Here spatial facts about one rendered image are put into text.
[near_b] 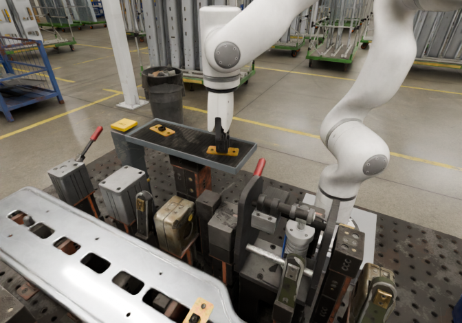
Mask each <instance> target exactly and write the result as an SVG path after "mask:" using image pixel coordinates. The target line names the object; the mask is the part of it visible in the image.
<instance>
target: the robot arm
mask: <svg viewBox="0 0 462 323"><path fill-rule="evenodd" d="M317 1H319V0H253V2H251V4H250V5H249V6H247V7H246V8H245V9H244V10H243V11H241V9H240V8H238V7H235V6H231V5H210V6H205V7H202V8H201V9H200V10H199V17H200V30H201V53H202V66H203V84H204V85H205V86H206V90H207V91H209V92H208V131H209V132H211V131H212V130H213V128H214V127H215V142H216V152H218V153H228V148H229V147H230V135H228V134H229V132H230V125H231V122H232V118H233V107H234V96H233V93H234V91H236V90H237V89H238V86H239V84H240V68H242V67H243V66H245V65H247V64H248V63H250V62H251V61H253V60H254V59H255V58H257V57H258V56H260V55H261V54H262V53H263V52H265V51H267V50H268V49H269V48H270V47H271V46H273V45H274V44H275V43H276V42H277V41H278V40H279V39H280V38H281V37H282V36H283V35H284V34H285V33H286V31H287V30H288V28H289V27H290V25H291V23H292V21H293V20H294V18H295V17H296V16H298V15H299V14H300V13H301V12H303V11H304V10H306V9H307V8H308V7H310V6H311V5H313V4H314V3H315V2H317ZM461 8H462V0H374V1H373V21H374V31H373V40H372V43H371V48H370V50H369V53H368V55H367V57H366V60H365V62H364V64H363V67H362V69H361V71H360V74H359V76H358V77H357V80H356V81H355V83H354V84H353V86H352V87H351V89H350V90H349V92H348V93H347V94H346V95H345V97H343V99H341V101H339V103H337V105H335V106H334V108H332V110H330V112H329V113H328V114H327V115H326V117H325V118H324V120H323V121H322V124H321V126H320V139H321V140H322V143H323V144H324V145H325V146H326V147H327V149H328V150H329V151H330V152H331V153H332V155H333V156H334V157H335V158H336V159H337V161H338V163H337V164H331V165H328V166H327V167H326V168H325V169H324V170H323V171H322V173H321V175H320V180H319V184H318V189H317V193H316V199H315V203H314V206H316V207H319V208H322V209H325V211H326V212H325V214H326V215H325V218H324V219H326V220H327V218H328V215H329V211H330V208H331V204H332V201H333V199H337V200H340V207H339V211H338V217H337V221H336V222H339V223H343V224H346V225H350V226H352V227H355V226H354V224H353V222H352V221H351V219H350V215H351V212H352V209H353V206H354V203H355V200H356V197H357V194H358V190H359V188H360V185H361V184H362V182H363V181H365V180H367V179H370V178H372V177H375V176H378V175H380V174H382V173H383V172H384V171H385V170H386V168H387V167H388V164H389V160H390V151H389V148H388V146H387V144H386V143H385V141H384V140H383V139H382V138H381V137H380V136H378V135H377V134H376V133H374V132H373V131H372V130H370V128H368V127H367V126H365V125H364V124H363V121H364V118H365V117H366V115H367V114H368V113H369V112H370V111H371V110H372V109H374V108H376V107H380V106H382V105H383V104H385V103H387V102H388V101H389V100H390V99H391V98H392V97H393V96H394V95H395V94H396V92H397V90H398V89H399V88H400V86H401V85H402V83H403V81H404V79H405V77H406V76H407V74H408V72H409V70H410V68H411V67H412V65H413V63H414V60H415V57H416V54H417V45H416V42H415V37H414V34H413V19H414V16H415V14H416V12H417V11H418V10H423V11H432V12H449V11H454V10H458V9H461Z"/></svg>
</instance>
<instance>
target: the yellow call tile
mask: <svg viewBox="0 0 462 323"><path fill-rule="evenodd" d="M136 125H138V122H136V121H133V120H128V119H125V118H124V119H122V120H120V121H118V122H116V123H114V124H112V125H111V128H113V129H117V130H119V131H124V132H125V131H127V130H129V129H130V128H132V127H134V126H136Z"/></svg>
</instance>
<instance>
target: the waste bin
mask: <svg viewBox="0 0 462 323"><path fill-rule="evenodd" d="M141 75H142V88H143V89H144V94H145V98H146V100H149V101H150V105H151V111H152V114H153V119H155V118H158V119H161V120H166V121H169V122H174V123H178V124H184V112H183V101H182V97H184V96H185V89H184V81H183V71H182V70H180V69H178V68H175V67H169V66H158V67H150V68H148V69H145V70H143V71H142V72H141Z"/></svg>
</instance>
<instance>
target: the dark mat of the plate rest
mask: <svg viewBox="0 0 462 323"><path fill-rule="evenodd" d="M158 124H160V125H162V126H165V127H166V128H168V129H170V130H173V131H175V133H174V134H172V135H169V136H168V137H164V136H163V135H160V134H159V133H156V132H154V131H152V130H150V128H151V127H153V126H155V125H158ZM130 137H134V138H137V139H140V140H144V141H147V142H150V143H154V144H157V145H160V146H165V147H167V148H171V149H174V150H176V151H181V152H183V153H188V154H190V155H194V156H198V157H201V158H204V159H208V160H211V161H214V162H218V163H220V164H225V165H227V166H231V167H234V168H236V166H237V165H238V164H239V163H240V161H241V160H242V159H243V158H244V157H245V156H246V155H247V153H248V152H249V151H250V150H251V148H252V147H253V146H254V145H252V144H248V143H245V142H240V141H236V140H231V139H230V148H238V149H239V153H238V155H237V156H227V155H213V154H207V150H208V147H209V146H216V142H215V135H212V134H209V133H204V132H201V131H196V130H192V129H187V128H184V127H181V126H176V125H173V124H168V123H165V122H160V121H157V120H156V121H154V122H152V123H151V124H149V125H147V126H145V127H144V128H142V129H140V130H139V131H137V132H135V133H133V134H131V135H130Z"/></svg>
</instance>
